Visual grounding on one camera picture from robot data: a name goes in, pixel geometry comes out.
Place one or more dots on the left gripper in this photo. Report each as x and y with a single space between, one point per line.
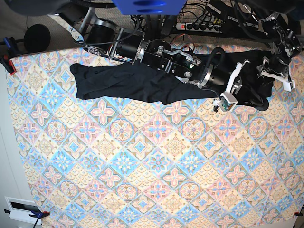
275 68

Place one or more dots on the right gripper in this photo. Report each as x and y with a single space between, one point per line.
220 82

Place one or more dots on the black t-shirt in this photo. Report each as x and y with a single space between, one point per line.
142 83

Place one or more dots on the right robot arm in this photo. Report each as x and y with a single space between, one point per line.
104 38

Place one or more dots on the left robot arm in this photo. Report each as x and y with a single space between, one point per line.
277 32

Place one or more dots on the white power strip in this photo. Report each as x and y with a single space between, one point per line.
182 26

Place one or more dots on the orange clamp bottom right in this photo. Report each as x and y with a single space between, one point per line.
299 214

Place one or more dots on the patterned tablecloth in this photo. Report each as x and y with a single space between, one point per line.
118 163

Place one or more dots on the black round stool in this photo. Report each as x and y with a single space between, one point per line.
37 38

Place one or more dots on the blue clamp top left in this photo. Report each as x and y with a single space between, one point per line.
11 43

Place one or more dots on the blue clamp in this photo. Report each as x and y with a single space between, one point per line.
11 43
35 215

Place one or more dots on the blue clamp bottom left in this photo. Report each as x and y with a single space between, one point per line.
35 215

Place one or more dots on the white floor outlet box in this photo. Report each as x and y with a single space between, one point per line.
19 204

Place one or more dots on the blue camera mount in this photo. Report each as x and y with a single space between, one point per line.
149 7

